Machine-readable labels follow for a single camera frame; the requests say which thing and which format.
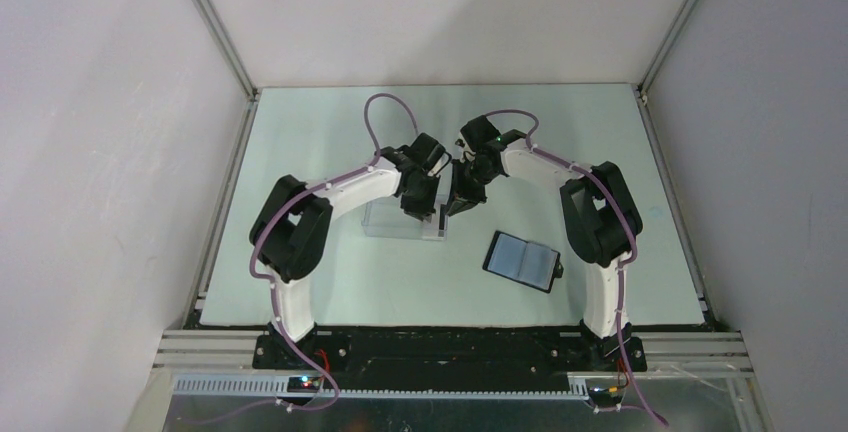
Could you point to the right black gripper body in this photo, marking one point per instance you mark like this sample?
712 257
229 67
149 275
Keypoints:
470 179

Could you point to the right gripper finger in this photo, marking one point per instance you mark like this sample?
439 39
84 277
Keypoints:
460 203
456 185

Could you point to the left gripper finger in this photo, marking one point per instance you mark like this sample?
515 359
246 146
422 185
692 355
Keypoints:
415 207
426 205

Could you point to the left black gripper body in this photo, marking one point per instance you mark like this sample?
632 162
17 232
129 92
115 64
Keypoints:
423 198

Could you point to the clear plastic card tray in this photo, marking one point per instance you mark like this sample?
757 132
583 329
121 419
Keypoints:
384 218

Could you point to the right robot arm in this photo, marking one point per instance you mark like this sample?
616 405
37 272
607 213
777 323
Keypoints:
600 217

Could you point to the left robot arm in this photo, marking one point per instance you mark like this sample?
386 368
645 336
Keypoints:
290 232

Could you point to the left controller board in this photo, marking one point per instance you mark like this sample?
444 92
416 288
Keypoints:
304 385

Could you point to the controller board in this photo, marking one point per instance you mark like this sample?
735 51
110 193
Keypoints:
304 385
606 398

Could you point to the right controller board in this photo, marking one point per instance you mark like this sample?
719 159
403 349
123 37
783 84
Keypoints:
606 398

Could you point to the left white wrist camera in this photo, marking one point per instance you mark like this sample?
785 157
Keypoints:
440 165

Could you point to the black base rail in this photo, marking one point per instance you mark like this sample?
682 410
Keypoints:
451 359

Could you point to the left aluminium frame post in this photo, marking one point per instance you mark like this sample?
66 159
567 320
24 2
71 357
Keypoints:
226 46

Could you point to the aluminium frame post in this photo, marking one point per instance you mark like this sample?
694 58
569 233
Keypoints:
674 31
226 46

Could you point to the right aluminium frame post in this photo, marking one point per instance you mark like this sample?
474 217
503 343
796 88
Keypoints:
674 31

